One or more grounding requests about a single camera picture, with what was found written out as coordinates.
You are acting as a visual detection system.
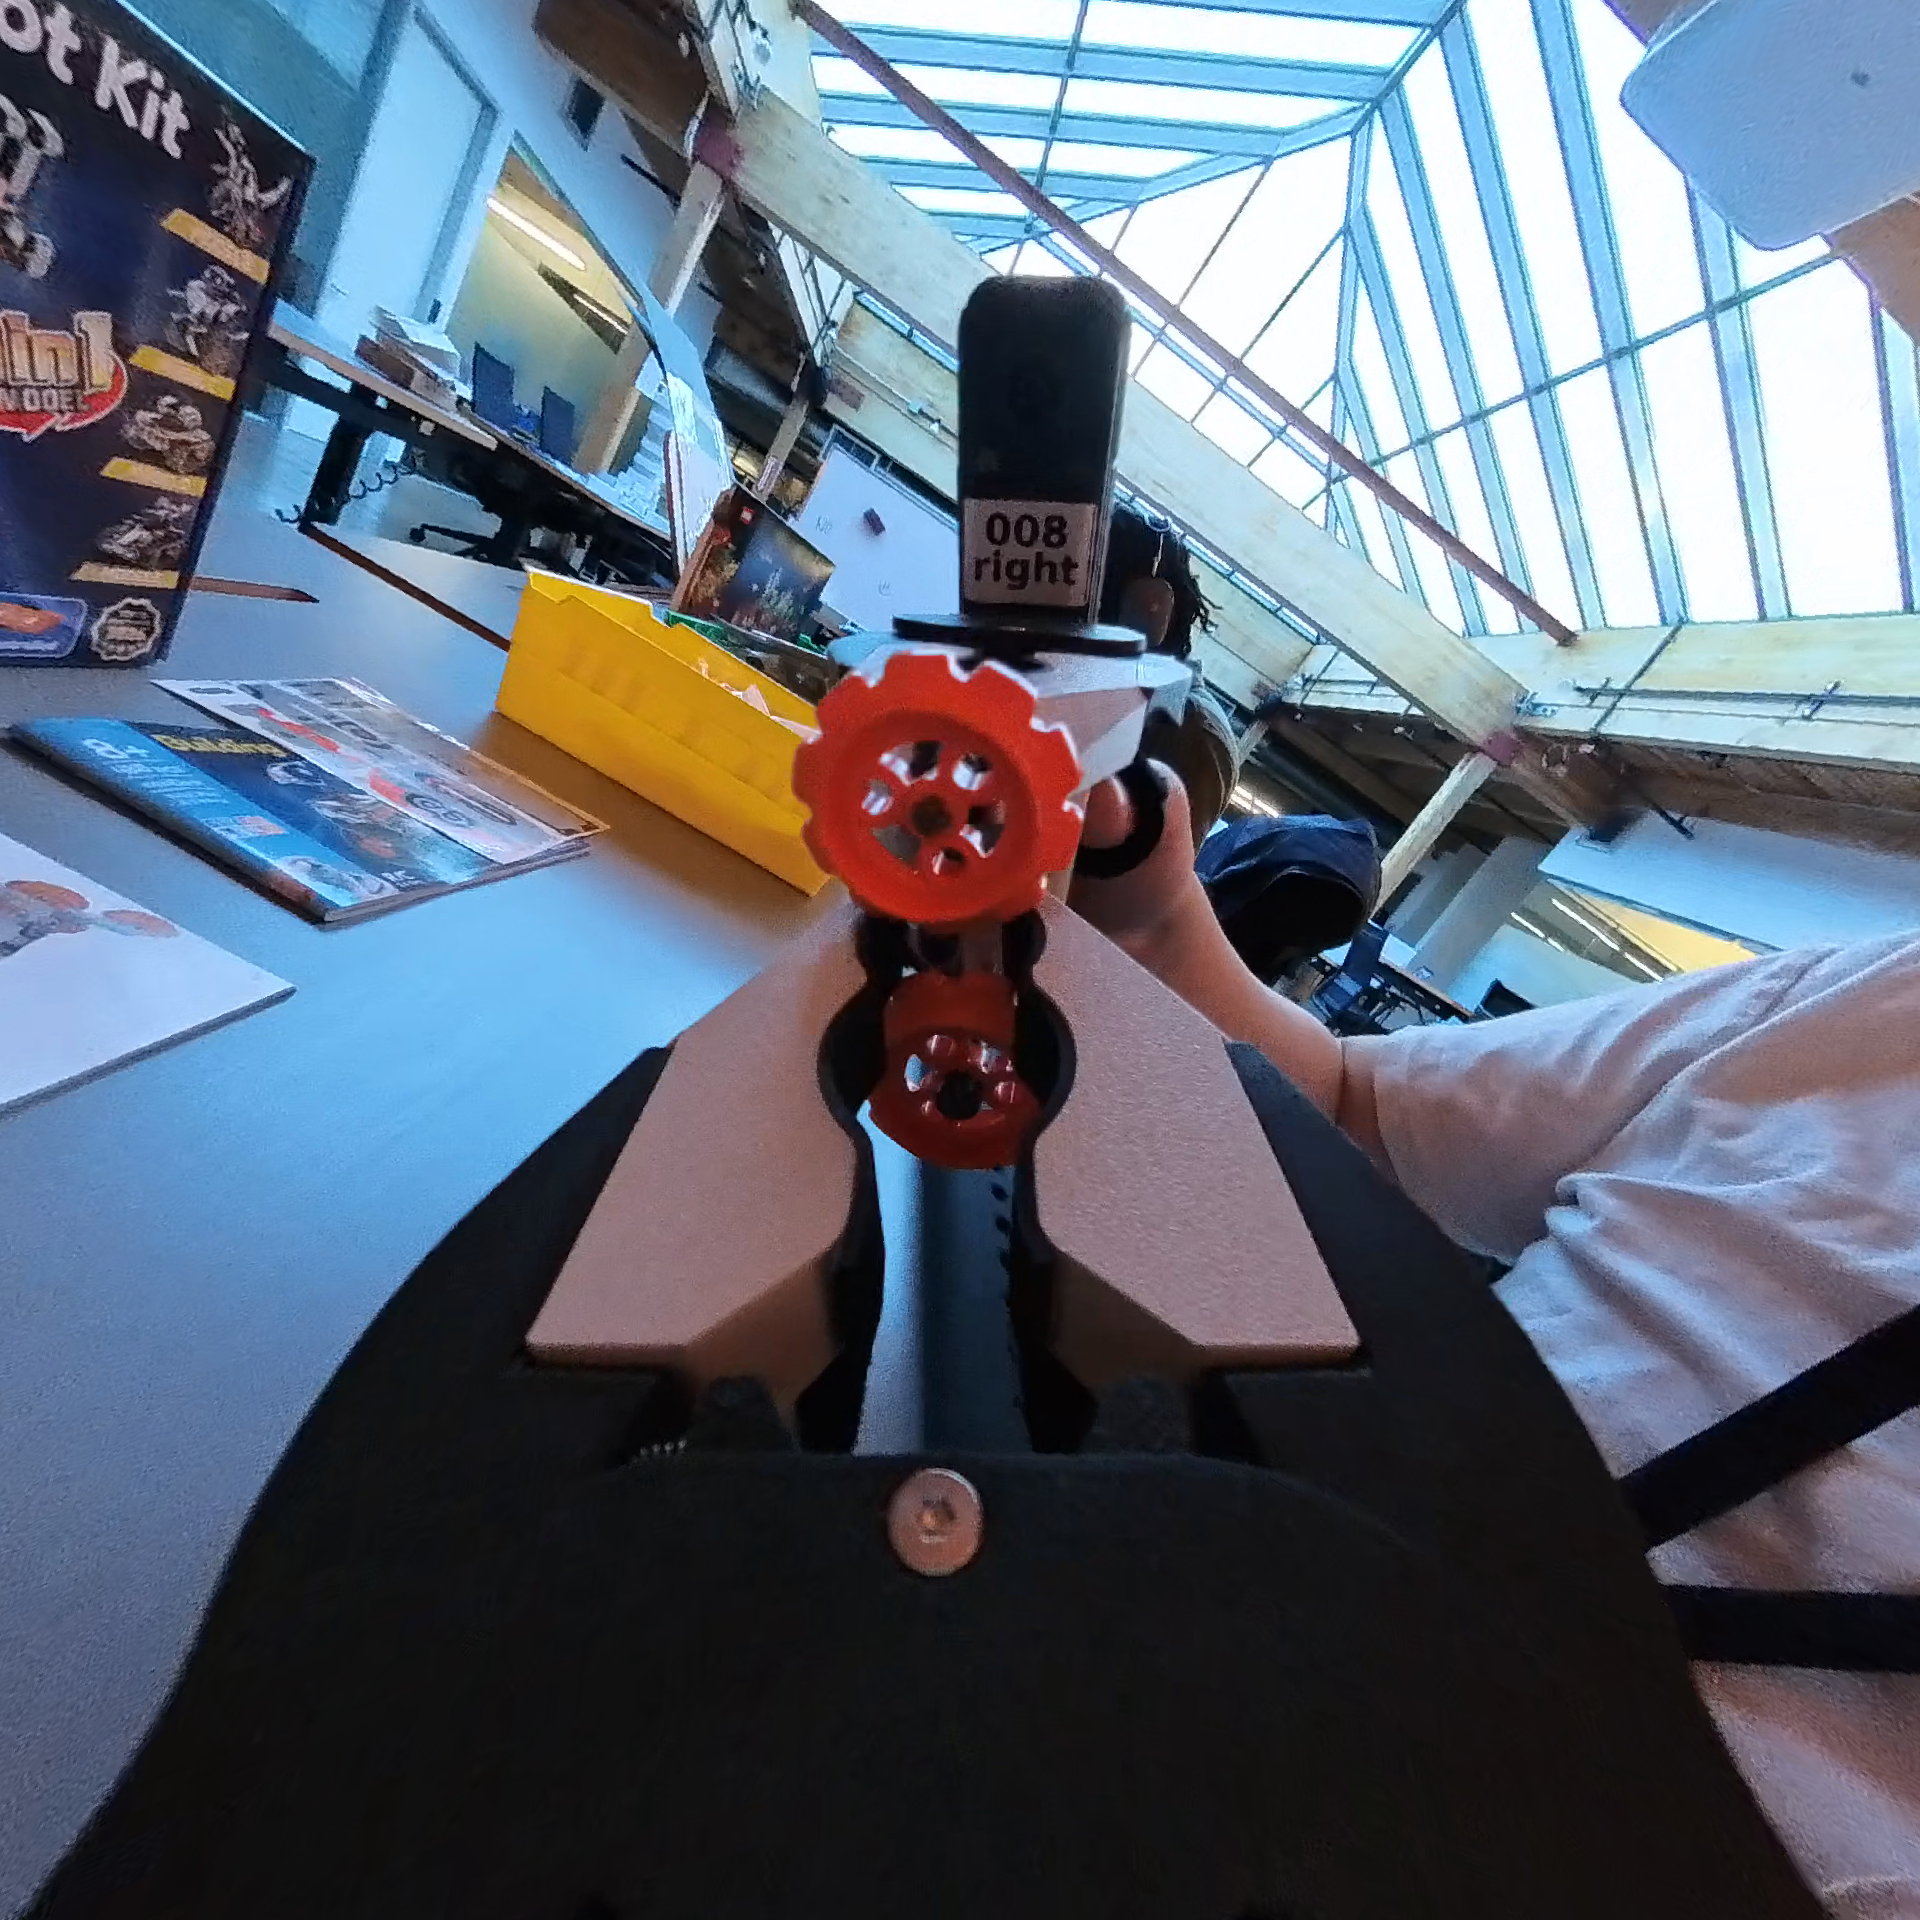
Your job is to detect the blue robot kit box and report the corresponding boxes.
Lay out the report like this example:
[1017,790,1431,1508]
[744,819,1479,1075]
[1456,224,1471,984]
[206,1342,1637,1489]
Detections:
[0,0,319,670]

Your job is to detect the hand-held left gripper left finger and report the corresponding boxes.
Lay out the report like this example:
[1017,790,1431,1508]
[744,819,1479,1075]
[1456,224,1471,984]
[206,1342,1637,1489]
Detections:
[526,897,888,1449]

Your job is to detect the blue instruction booklet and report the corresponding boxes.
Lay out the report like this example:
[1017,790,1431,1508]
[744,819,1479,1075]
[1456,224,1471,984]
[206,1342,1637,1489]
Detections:
[8,717,589,923]

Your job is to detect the person's right hand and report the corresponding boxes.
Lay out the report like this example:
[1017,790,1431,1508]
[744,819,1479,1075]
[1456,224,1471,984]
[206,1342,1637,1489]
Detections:
[1066,773,1250,980]

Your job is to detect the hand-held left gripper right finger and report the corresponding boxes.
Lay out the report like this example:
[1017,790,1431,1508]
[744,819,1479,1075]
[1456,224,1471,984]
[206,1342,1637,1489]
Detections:
[1017,901,1368,1449]

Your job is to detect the skylight window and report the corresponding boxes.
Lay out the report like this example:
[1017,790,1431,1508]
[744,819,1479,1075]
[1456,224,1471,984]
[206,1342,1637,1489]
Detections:
[809,0,1920,707]

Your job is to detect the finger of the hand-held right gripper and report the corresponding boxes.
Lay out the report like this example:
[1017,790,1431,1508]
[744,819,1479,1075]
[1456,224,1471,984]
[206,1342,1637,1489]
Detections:
[824,634,966,705]
[1042,657,1200,788]

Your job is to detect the person's right forearm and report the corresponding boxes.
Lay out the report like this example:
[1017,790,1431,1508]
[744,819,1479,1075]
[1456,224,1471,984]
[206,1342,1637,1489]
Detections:
[1170,901,1390,1157]

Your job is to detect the grey background table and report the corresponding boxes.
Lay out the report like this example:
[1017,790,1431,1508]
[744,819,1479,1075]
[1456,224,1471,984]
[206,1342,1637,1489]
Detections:
[264,300,677,557]

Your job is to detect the grey desk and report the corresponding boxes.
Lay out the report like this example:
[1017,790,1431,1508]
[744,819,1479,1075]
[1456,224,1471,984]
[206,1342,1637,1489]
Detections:
[0,509,933,1920]

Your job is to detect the black perforated panel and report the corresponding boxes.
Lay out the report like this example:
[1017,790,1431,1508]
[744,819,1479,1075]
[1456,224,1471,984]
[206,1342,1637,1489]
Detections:
[862,1155,1038,1457]

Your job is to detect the office chair with blue jacket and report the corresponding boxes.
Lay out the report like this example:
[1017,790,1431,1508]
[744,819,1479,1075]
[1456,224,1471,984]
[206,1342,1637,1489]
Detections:
[1191,813,1386,985]

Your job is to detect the person's white shirt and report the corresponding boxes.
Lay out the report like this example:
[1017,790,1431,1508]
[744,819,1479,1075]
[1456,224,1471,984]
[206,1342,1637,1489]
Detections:
[1336,930,1920,1920]

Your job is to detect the grey beam with orange gears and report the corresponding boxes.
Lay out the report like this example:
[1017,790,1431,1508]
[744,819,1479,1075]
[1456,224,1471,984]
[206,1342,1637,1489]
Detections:
[791,648,1088,1173]

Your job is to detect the black strap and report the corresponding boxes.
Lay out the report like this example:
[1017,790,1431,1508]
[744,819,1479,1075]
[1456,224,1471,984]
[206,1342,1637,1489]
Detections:
[1665,1582,1920,1673]
[1622,1306,1920,1548]

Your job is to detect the yellow plastic bin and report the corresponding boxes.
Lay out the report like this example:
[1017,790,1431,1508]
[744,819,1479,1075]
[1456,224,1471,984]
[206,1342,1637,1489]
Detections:
[496,569,841,897]

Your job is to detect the open white instruction manual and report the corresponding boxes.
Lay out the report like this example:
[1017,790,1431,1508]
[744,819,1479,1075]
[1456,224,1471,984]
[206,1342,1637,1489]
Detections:
[0,832,298,1113]

